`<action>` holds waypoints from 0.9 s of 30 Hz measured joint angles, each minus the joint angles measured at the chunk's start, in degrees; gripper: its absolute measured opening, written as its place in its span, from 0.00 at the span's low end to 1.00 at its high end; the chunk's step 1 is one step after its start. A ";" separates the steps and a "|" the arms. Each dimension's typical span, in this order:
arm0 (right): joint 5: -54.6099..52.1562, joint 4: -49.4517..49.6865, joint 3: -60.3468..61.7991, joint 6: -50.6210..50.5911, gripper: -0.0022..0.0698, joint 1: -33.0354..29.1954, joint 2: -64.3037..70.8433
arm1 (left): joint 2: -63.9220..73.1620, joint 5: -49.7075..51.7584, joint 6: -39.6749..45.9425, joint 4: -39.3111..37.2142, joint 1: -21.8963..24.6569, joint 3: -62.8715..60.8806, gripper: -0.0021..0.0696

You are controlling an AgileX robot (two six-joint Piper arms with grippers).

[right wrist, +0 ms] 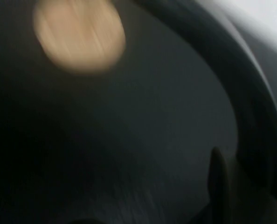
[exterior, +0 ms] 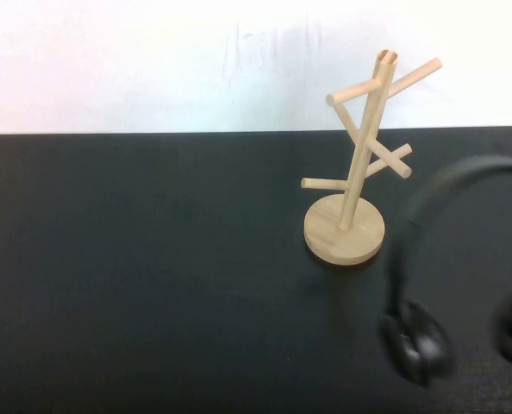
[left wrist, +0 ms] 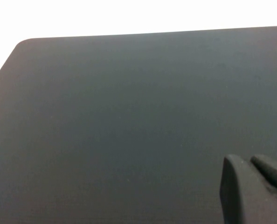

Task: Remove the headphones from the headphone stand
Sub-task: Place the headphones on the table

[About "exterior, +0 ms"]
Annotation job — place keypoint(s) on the light wooden headphone stand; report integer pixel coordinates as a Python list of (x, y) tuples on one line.
[(367, 129)]

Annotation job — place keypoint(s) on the black over-ear headphones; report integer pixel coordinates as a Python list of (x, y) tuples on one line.
[(420, 345)]

